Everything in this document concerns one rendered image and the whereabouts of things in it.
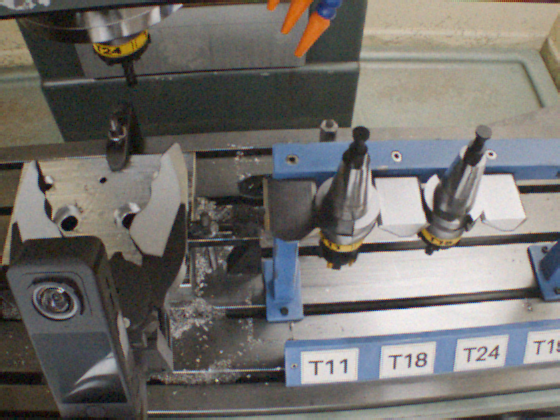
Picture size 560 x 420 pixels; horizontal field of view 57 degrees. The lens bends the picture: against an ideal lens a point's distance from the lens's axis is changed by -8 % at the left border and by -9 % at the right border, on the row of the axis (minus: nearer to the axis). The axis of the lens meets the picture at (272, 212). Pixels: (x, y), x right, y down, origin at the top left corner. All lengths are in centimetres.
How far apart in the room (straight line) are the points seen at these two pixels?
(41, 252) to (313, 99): 102
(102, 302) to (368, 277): 65
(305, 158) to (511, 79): 123
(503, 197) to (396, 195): 12
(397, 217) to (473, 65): 121
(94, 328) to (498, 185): 46
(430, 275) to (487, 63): 97
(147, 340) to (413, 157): 36
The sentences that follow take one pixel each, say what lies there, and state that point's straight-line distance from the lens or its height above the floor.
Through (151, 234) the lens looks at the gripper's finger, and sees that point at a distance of 35.
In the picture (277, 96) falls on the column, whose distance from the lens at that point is 123.
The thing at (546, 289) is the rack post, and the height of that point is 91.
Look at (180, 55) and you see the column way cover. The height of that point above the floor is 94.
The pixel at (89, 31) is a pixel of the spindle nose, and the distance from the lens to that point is 43.
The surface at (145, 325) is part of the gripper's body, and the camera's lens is 33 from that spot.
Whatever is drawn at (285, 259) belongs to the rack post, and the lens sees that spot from 72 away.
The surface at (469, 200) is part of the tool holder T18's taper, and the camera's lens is 55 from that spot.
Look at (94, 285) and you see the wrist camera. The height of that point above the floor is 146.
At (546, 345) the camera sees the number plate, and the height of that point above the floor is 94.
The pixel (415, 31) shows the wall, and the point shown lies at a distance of 165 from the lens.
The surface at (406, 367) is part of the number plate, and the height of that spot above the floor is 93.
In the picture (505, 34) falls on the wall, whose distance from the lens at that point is 175.
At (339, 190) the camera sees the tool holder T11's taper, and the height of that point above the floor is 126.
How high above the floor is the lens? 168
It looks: 58 degrees down
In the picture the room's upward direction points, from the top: straight up
